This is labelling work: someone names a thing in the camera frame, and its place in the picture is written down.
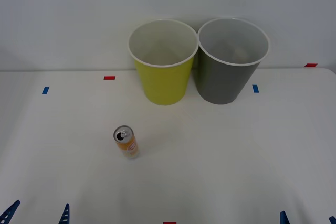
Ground yellow-green plastic bin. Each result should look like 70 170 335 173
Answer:
128 18 200 106

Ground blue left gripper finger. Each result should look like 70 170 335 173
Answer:
0 199 21 224
58 202 70 224

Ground orange drink can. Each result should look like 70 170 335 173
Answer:
113 125 140 160

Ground grey plastic bin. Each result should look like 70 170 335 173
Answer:
197 17 271 105

